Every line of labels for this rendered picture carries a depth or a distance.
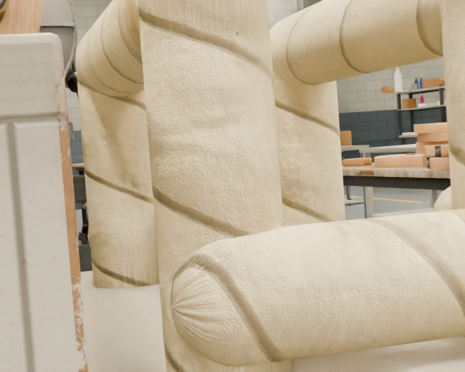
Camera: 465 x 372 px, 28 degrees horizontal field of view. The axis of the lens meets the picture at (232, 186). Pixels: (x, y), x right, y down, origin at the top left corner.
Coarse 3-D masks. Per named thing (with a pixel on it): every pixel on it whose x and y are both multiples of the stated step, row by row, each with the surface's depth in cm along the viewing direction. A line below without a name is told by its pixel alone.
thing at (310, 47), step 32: (352, 0) 31; (384, 0) 28; (416, 0) 26; (288, 32) 37; (320, 32) 34; (352, 32) 31; (384, 32) 29; (416, 32) 27; (288, 64) 38; (320, 64) 35; (352, 64) 33; (384, 64) 31
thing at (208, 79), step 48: (144, 0) 22; (192, 0) 21; (240, 0) 21; (144, 48) 22; (192, 48) 21; (240, 48) 21; (192, 96) 21; (240, 96) 22; (192, 144) 21; (240, 144) 22; (192, 192) 22; (240, 192) 22; (192, 240) 22
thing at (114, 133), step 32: (96, 96) 38; (128, 96) 38; (96, 128) 38; (128, 128) 38; (96, 160) 38; (128, 160) 38; (96, 192) 38; (128, 192) 38; (96, 224) 38; (128, 224) 38; (96, 256) 38; (128, 256) 38
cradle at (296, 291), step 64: (192, 256) 21; (256, 256) 21; (320, 256) 21; (384, 256) 22; (448, 256) 22; (192, 320) 21; (256, 320) 21; (320, 320) 21; (384, 320) 22; (448, 320) 22
